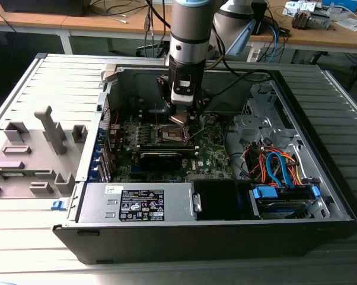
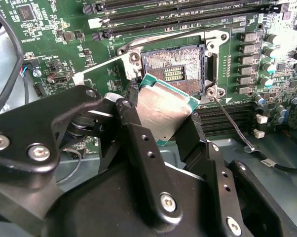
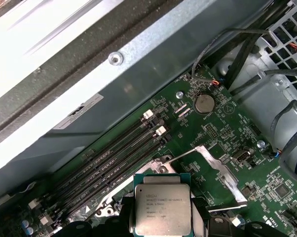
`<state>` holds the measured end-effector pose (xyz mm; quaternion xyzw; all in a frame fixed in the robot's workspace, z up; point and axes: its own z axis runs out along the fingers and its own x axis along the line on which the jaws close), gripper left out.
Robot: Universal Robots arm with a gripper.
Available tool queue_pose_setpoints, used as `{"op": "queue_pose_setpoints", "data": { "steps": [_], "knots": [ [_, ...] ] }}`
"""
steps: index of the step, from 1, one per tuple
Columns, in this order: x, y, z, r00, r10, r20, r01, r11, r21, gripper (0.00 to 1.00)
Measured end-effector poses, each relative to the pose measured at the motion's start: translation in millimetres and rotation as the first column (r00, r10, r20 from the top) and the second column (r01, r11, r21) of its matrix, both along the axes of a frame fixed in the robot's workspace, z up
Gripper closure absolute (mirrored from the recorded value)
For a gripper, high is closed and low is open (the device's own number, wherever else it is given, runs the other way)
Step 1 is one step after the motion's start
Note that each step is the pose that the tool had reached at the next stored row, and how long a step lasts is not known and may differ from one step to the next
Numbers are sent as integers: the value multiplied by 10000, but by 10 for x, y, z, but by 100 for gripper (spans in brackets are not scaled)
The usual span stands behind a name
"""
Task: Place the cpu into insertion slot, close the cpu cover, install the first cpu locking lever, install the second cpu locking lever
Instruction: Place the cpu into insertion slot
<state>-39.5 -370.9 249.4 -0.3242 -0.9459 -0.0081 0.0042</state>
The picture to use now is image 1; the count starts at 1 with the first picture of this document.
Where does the copper heat sink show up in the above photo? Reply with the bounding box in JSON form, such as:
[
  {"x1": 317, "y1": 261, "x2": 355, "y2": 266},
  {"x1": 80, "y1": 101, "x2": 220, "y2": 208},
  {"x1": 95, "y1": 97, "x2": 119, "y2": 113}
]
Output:
[{"x1": 291, "y1": 8, "x2": 312, "y2": 30}]

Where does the silver power supply unit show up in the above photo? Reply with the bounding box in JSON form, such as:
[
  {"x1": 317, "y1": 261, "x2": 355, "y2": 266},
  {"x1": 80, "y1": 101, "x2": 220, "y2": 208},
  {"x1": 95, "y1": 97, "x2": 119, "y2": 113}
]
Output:
[{"x1": 76, "y1": 181, "x2": 197, "y2": 224}]

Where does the hard disk blue carrier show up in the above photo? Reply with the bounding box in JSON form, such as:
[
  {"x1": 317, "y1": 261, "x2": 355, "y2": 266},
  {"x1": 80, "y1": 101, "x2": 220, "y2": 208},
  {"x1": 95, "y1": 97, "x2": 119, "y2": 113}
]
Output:
[{"x1": 249, "y1": 183, "x2": 323, "y2": 221}]

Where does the orange wire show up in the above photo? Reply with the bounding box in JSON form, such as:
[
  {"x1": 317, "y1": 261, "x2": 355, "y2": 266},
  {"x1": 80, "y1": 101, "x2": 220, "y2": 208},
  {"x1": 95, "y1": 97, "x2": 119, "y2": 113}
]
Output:
[{"x1": 280, "y1": 150, "x2": 304, "y2": 186}]

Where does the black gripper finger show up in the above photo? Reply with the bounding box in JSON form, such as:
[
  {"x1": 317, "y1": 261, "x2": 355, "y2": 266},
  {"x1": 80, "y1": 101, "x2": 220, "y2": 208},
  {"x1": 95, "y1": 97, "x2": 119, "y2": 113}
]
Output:
[
  {"x1": 165, "y1": 100, "x2": 177, "y2": 119},
  {"x1": 187, "y1": 92, "x2": 211, "y2": 122}
]

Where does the green RAM stick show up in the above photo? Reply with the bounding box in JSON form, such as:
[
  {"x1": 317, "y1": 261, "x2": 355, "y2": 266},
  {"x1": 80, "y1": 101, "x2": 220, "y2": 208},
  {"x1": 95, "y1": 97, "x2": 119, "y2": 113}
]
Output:
[{"x1": 2, "y1": 170, "x2": 28, "y2": 179}]

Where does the metal drive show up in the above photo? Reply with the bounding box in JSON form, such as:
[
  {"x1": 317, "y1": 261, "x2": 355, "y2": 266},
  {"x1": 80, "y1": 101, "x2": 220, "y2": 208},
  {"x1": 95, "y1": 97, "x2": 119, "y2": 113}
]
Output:
[{"x1": 310, "y1": 11, "x2": 331, "y2": 30}]

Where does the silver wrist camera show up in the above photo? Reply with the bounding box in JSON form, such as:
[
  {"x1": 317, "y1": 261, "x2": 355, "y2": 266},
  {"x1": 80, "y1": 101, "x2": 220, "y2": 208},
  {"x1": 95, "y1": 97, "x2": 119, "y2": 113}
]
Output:
[{"x1": 170, "y1": 75, "x2": 195, "y2": 105}]

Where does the blue wire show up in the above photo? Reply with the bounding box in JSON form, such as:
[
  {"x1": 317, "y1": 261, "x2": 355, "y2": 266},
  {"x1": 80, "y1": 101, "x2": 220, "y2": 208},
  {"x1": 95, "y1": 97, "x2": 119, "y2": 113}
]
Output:
[{"x1": 266, "y1": 150, "x2": 297, "y2": 189}]

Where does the blue box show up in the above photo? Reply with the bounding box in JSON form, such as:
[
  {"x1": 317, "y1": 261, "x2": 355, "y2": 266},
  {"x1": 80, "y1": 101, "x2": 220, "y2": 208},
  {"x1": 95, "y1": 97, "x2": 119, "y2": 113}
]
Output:
[{"x1": 322, "y1": 0, "x2": 357, "y2": 12}]

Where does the green motherboard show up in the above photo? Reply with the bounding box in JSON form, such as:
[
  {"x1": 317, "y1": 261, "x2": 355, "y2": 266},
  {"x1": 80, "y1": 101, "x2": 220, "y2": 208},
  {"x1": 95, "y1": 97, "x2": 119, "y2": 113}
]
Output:
[{"x1": 109, "y1": 112, "x2": 237, "y2": 183}]

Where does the grey parts rack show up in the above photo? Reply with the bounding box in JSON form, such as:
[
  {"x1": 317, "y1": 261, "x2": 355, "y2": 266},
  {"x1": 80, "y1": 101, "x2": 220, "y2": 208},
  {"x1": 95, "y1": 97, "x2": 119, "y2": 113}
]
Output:
[{"x1": 0, "y1": 105, "x2": 89, "y2": 200}]

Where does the silver CPU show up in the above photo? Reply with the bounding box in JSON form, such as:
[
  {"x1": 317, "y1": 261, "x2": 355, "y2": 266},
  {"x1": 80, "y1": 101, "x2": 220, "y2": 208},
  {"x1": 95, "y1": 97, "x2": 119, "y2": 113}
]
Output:
[{"x1": 168, "y1": 112, "x2": 187, "y2": 132}]

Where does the CPU socket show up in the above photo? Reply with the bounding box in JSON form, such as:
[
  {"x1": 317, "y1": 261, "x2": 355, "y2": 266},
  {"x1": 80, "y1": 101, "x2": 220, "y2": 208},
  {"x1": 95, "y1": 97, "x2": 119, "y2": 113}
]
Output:
[{"x1": 156, "y1": 123, "x2": 194, "y2": 145}]

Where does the metal drive cage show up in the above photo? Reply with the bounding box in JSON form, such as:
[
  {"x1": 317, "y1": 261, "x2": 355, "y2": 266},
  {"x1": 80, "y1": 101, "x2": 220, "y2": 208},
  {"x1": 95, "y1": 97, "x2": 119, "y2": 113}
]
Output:
[{"x1": 233, "y1": 83, "x2": 299, "y2": 146}]

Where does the black graphics card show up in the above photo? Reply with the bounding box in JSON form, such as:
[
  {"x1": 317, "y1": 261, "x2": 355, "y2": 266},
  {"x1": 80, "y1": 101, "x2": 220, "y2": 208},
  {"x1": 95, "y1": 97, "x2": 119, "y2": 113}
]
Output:
[{"x1": 138, "y1": 151, "x2": 182, "y2": 172}]

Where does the black camera cable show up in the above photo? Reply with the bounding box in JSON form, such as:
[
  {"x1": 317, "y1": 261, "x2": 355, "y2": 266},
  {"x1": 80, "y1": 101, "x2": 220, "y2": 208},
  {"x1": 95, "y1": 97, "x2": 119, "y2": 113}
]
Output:
[{"x1": 208, "y1": 69, "x2": 272, "y2": 98}]

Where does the black PC case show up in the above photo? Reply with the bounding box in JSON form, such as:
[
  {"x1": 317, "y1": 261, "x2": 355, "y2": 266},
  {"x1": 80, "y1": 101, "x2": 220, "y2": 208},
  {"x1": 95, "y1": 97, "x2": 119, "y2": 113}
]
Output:
[{"x1": 52, "y1": 64, "x2": 357, "y2": 265}]

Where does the wooden desk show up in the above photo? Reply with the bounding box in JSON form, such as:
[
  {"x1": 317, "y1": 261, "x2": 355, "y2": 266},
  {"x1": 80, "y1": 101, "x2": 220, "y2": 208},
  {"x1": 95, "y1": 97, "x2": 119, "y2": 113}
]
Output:
[
  {"x1": 0, "y1": 0, "x2": 173, "y2": 56},
  {"x1": 246, "y1": 0, "x2": 357, "y2": 65}
]

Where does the black box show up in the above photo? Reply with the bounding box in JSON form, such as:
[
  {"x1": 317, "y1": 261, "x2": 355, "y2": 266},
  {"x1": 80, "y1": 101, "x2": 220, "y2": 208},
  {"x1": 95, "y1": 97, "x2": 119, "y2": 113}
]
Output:
[{"x1": 0, "y1": 0, "x2": 92, "y2": 17}]

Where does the black stand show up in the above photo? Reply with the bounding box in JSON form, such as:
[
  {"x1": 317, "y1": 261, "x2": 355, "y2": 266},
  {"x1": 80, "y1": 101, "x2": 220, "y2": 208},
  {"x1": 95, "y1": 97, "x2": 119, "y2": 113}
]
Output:
[{"x1": 251, "y1": 0, "x2": 270, "y2": 36}]

